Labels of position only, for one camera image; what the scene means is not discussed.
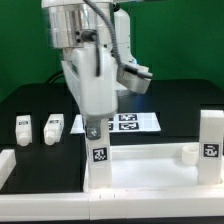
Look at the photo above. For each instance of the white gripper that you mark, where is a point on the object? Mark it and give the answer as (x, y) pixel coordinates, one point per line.
(95, 95)

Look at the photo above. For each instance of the white desk tabletop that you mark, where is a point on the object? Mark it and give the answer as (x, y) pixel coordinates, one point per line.
(153, 166)

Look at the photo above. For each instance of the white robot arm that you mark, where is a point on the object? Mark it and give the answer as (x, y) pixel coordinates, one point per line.
(83, 31)

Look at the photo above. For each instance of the white marker base sheet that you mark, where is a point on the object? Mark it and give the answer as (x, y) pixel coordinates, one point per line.
(134, 122)

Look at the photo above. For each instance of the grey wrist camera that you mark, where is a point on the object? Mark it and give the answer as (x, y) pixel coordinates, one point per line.
(134, 77)

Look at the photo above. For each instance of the white U-shaped fence frame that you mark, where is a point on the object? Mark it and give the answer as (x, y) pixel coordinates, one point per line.
(97, 204)

